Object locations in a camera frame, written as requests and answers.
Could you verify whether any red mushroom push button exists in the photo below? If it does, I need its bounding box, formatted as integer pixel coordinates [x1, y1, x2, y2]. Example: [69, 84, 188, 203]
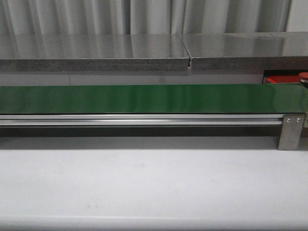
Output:
[298, 72, 308, 85]

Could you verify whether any grey stone countertop shelf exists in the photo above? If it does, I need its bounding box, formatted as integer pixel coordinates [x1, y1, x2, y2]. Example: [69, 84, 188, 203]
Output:
[0, 32, 308, 72]

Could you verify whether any green conveyor belt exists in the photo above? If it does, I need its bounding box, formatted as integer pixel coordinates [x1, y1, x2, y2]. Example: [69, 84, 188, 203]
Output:
[0, 84, 308, 115]

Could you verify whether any red plastic tray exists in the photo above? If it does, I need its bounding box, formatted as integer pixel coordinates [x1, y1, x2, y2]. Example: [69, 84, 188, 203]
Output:
[263, 75, 300, 84]

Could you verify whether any grey pleated curtain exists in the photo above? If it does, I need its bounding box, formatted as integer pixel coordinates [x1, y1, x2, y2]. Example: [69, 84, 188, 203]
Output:
[0, 0, 291, 35]

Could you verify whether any steel conveyor support bracket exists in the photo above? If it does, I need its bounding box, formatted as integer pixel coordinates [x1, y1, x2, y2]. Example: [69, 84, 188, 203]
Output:
[278, 114, 305, 151]

